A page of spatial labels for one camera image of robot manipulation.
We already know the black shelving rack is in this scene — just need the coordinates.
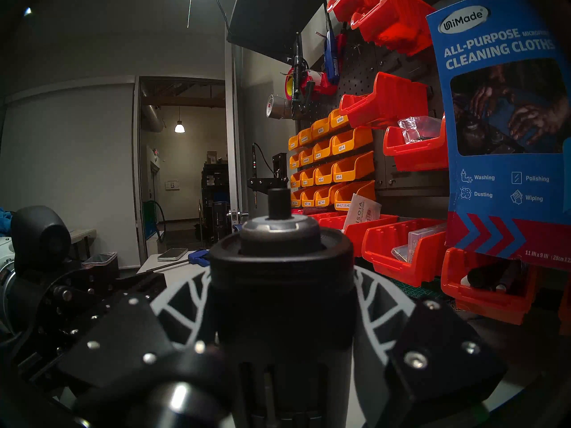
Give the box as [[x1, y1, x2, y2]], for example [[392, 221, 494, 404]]
[[200, 163, 232, 245]]

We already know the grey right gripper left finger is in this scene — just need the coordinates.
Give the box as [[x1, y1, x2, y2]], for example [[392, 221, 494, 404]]
[[58, 269, 217, 390]]

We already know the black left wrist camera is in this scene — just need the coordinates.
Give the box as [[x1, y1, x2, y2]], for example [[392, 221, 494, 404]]
[[11, 206, 72, 276]]

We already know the white paper packet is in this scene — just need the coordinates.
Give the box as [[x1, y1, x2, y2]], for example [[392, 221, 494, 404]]
[[343, 193, 382, 231]]

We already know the clear plastic parts box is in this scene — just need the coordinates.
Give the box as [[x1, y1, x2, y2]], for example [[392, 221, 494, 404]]
[[392, 224, 447, 263]]

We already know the red yellow tape roll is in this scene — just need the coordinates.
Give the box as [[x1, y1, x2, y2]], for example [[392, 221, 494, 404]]
[[285, 66, 308, 100]]

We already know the yellow bin labelled M3-4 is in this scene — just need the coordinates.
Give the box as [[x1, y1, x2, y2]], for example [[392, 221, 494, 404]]
[[331, 128, 374, 156]]

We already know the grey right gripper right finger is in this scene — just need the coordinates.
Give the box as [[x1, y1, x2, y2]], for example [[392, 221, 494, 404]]
[[354, 266, 508, 428]]

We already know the yellow bin labelled M3-6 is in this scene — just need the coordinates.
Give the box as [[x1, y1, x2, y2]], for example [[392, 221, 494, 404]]
[[332, 151, 375, 182]]

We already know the blue handled tool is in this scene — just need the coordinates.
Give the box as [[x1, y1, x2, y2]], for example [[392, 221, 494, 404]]
[[323, 4, 340, 85]]

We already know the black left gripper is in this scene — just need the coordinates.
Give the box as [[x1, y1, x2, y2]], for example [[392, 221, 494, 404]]
[[9, 264, 168, 358]]

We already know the clear plastic bag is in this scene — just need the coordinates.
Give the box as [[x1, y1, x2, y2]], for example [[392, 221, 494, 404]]
[[398, 115, 442, 143]]

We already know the dark grey pegboard panel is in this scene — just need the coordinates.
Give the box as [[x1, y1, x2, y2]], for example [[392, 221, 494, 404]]
[[285, 0, 451, 222]]

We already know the black trash bin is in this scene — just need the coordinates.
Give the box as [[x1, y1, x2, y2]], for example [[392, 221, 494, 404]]
[[82, 251, 120, 280]]

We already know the black metal stand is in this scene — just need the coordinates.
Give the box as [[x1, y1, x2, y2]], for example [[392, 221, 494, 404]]
[[248, 143, 290, 209]]

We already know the yellow bin labelled M4 HEX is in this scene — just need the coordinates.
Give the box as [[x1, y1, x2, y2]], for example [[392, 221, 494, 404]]
[[334, 181, 377, 210]]

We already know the blue cleaning cloths box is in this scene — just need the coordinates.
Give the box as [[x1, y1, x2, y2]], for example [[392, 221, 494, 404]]
[[426, 0, 571, 272]]

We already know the silver duct tape roll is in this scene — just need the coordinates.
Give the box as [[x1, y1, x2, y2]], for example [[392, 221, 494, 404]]
[[266, 94, 293, 120]]

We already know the black electric screwdriver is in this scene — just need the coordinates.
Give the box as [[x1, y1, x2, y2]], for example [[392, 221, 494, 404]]
[[207, 189, 357, 428]]

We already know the green cutting mat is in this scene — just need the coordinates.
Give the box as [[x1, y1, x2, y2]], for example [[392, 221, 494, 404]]
[[393, 276, 447, 300]]

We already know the black clamp tool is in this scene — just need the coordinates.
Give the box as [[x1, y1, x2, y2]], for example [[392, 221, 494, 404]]
[[290, 33, 315, 120]]

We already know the yellow bin labelled M2.5-5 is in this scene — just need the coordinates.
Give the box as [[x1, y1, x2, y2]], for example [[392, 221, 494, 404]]
[[314, 185, 336, 208]]

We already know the red white tape roll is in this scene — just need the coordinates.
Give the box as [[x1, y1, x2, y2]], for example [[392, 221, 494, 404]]
[[308, 68, 338, 97]]

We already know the black overhead panel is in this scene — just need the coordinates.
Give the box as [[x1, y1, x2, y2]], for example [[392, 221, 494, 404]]
[[227, 0, 339, 64]]

